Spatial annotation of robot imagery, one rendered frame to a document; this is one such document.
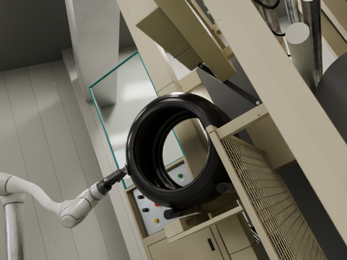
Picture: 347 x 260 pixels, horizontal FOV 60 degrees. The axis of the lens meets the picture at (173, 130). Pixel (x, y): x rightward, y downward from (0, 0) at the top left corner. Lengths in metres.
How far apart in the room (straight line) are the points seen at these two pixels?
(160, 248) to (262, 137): 1.05
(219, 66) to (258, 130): 0.38
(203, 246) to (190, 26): 1.31
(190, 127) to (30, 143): 3.93
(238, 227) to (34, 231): 3.73
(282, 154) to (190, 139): 0.53
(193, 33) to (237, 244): 1.07
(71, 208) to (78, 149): 3.63
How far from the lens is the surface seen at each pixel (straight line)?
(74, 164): 5.13
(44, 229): 4.95
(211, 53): 1.53
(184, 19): 1.37
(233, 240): 1.70
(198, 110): 1.36
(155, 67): 2.00
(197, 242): 2.03
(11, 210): 2.11
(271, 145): 1.56
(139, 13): 1.38
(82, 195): 1.74
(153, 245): 2.18
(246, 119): 0.79
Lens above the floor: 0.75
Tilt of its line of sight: 20 degrees up
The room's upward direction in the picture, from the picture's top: 24 degrees counter-clockwise
